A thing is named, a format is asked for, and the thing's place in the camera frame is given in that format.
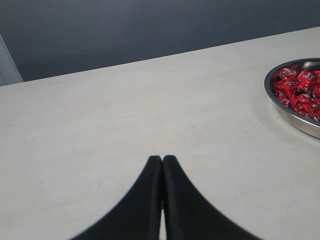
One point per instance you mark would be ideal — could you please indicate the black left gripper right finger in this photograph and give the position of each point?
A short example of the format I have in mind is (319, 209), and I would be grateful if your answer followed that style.
(188, 215)

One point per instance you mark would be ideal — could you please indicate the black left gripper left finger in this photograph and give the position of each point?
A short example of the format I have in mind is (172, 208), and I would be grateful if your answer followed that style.
(137, 216)

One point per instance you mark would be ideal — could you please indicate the round steel plate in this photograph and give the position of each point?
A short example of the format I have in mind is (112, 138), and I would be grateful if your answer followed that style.
(302, 123)

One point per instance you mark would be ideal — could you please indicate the red wrapped candy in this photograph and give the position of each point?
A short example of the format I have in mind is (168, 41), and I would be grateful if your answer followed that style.
(304, 80)
(304, 102)

